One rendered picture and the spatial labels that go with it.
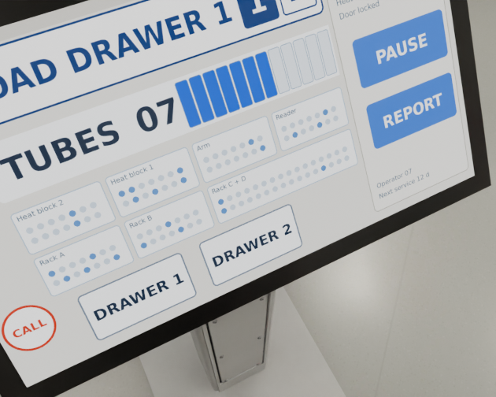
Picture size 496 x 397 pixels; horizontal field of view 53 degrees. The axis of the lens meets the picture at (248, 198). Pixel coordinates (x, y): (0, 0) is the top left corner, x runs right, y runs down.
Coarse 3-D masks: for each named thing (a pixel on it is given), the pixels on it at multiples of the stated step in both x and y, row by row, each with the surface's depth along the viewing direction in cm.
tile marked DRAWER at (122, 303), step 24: (168, 264) 43; (96, 288) 41; (120, 288) 42; (144, 288) 43; (168, 288) 44; (192, 288) 45; (96, 312) 42; (120, 312) 43; (144, 312) 44; (96, 336) 43
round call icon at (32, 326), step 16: (32, 304) 40; (48, 304) 40; (0, 320) 39; (16, 320) 40; (32, 320) 40; (48, 320) 41; (0, 336) 40; (16, 336) 40; (32, 336) 41; (48, 336) 41; (64, 336) 42; (16, 352) 40; (32, 352) 41
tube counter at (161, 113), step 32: (320, 32) 43; (224, 64) 40; (256, 64) 41; (288, 64) 42; (320, 64) 43; (128, 96) 39; (160, 96) 39; (192, 96) 40; (224, 96) 41; (256, 96) 42; (160, 128) 40; (192, 128) 41
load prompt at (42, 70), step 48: (144, 0) 37; (192, 0) 38; (240, 0) 40; (288, 0) 41; (0, 48) 35; (48, 48) 36; (96, 48) 37; (144, 48) 38; (192, 48) 39; (0, 96) 36; (48, 96) 37
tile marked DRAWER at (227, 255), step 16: (288, 208) 46; (240, 224) 45; (256, 224) 45; (272, 224) 46; (288, 224) 46; (208, 240) 44; (224, 240) 44; (240, 240) 45; (256, 240) 46; (272, 240) 46; (288, 240) 47; (208, 256) 44; (224, 256) 45; (240, 256) 45; (256, 256) 46; (272, 256) 47; (208, 272) 45; (224, 272) 45; (240, 272) 46
